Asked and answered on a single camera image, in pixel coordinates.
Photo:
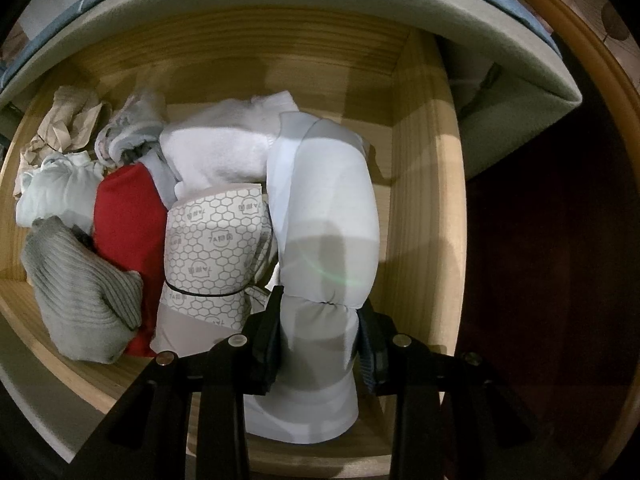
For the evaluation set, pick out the wooden drawer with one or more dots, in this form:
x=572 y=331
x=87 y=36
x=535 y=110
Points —
x=425 y=185

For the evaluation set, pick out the grey knit sock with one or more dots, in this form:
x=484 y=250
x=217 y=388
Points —
x=70 y=290

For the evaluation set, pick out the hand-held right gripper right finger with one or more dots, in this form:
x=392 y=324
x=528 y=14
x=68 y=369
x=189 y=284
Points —
x=367 y=357

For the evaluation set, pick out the orange wooden frame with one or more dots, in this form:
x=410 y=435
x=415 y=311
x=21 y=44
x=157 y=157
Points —
x=580 y=35

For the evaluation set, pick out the grey and white underwear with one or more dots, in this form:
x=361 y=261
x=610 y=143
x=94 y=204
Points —
x=135 y=120

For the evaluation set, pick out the red underwear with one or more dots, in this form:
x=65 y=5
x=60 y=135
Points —
x=130 y=220

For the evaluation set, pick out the white fleece cloth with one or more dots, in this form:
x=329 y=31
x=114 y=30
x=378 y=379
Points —
x=220 y=145

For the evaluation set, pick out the pale white underwear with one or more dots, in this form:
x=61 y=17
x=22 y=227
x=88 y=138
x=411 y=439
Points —
x=320 y=200

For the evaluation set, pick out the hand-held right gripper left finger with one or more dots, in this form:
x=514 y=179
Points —
x=267 y=342

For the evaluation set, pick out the pale mint underwear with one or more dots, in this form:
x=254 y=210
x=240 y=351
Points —
x=55 y=190

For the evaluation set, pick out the beige cloth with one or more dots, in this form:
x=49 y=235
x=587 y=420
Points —
x=65 y=120

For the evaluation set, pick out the honeycomb print underwear pack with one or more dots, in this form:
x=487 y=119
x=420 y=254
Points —
x=210 y=240

